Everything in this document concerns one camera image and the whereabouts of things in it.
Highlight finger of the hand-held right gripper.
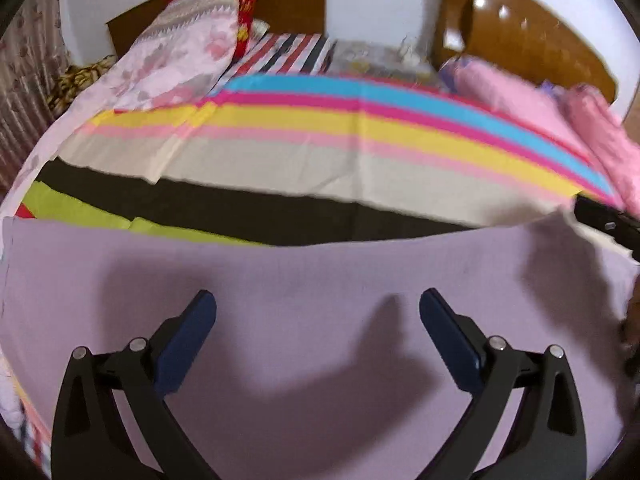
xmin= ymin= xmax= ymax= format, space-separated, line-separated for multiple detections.
xmin=574 ymin=195 xmax=640 ymax=264

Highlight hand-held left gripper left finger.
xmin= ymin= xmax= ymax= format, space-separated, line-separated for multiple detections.
xmin=51 ymin=289 xmax=218 ymax=480

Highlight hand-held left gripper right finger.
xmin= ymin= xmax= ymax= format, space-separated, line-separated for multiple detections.
xmin=419 ymin=287 xmax=589 ymax=480

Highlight purple pants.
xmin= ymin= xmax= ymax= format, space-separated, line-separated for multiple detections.
xmin=0 ymin=208 xmax=640 ymax=480

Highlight pink comforter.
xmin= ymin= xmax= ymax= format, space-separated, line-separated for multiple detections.
xmin=565 ymin=85 xmax=640 ymax=212

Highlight pink bed sheet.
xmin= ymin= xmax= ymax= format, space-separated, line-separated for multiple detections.
xmin=440 ymin=55 xmax=626 ymax=202

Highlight glossy brown wooden headboard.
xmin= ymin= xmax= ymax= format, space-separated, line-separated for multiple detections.
xmin=434 ymin=0 xmax=619 ymax=107

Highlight striped blanket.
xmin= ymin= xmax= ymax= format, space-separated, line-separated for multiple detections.
xmin=0 ymin=74 xmax=626 ymax=476

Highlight tiger print blanket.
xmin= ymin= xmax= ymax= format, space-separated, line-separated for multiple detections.
xmin=47 ymin=55 xmax=119 ymax=117

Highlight pink floral quilt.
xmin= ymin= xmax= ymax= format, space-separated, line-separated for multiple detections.
xmin=0 ymin=0 xmax=241 ymax=211

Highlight nightstand with floral cover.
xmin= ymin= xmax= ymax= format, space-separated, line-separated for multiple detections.
xmin=327 ymin=39 xmax=442 ymax=87

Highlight plaid bed sheet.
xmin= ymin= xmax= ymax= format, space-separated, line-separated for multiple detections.
xmin=220 ymin=32 xmax=337 ymax=86

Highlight floral pink curtain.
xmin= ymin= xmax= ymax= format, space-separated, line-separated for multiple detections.
xmin=0 ymin=0 xmax=69 ymax=197

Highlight red pillow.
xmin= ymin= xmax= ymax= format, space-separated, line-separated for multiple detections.
xmin=167 ymin=0 xmax=274 ymax=59

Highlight dark wooden headboard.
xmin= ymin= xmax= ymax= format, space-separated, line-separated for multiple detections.
xmin=106 ymin=0 xmax=329 ymax=57

